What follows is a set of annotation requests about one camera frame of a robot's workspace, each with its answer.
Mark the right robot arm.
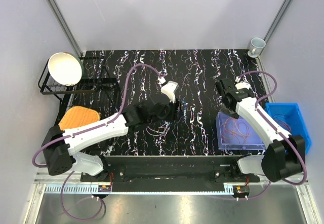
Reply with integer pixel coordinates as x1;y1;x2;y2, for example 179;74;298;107
216;79;307;182

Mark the white mug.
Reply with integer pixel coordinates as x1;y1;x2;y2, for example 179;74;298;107
248;38;266;58

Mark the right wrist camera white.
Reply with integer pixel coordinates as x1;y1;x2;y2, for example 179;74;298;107
235;77;252;90

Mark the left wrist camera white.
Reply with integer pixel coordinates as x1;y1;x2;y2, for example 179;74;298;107
158;77;179;103

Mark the white bowl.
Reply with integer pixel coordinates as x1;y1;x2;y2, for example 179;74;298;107
48;52;84;86

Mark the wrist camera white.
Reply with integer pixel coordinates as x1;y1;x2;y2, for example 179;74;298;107
235;77;252;90
158;77;179;103

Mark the blue plastic bin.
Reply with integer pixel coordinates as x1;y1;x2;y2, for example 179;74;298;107
265;102;311;154

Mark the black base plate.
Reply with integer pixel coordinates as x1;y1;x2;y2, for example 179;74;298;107
80;156;260;195

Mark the orange woven mat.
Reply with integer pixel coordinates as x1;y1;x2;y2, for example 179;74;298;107
58;106;100;130

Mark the white cable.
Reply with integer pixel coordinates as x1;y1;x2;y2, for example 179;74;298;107
146;121;172;136

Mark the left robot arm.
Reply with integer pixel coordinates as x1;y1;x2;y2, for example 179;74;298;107
42;94;180;181

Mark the purple translucent box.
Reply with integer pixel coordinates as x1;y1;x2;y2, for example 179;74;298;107
215;112;265;151

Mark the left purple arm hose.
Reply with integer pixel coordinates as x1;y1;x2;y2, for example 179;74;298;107
31;63;165;221

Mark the black wire dish rack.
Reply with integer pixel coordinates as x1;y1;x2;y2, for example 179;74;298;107
38;55;120;105

